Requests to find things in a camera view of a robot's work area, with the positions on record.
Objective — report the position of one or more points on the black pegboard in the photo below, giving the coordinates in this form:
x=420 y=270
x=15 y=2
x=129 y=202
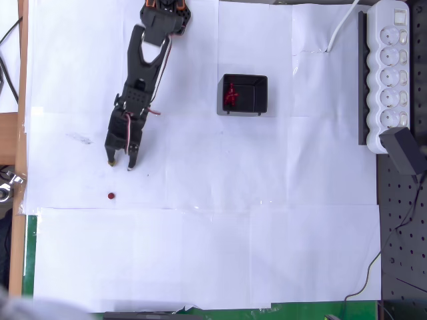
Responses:
x=403 y=233

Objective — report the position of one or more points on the black fabric object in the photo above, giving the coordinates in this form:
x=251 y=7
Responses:
x=4 y=253

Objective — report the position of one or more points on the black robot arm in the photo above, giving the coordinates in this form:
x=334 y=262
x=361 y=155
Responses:
x=143 y=73

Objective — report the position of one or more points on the blurred grey object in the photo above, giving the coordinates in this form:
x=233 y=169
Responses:
x=20 y=308

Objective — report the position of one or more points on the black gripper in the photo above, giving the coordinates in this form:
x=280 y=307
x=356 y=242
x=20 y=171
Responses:
x=117 y=139

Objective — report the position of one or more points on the black open box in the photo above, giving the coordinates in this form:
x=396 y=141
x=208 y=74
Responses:
x=253 y=96

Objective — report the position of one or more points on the silver metal clamp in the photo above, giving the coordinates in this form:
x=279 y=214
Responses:
x=14 y=179

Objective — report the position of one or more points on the black power adapter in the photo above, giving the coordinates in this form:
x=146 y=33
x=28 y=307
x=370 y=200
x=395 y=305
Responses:
x=398 y=150

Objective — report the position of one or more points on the green mat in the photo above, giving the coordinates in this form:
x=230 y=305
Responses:
x=30 y=253

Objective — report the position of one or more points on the white paper table cover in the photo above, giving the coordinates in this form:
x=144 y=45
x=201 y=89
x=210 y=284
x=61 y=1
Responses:
x=233 y=250

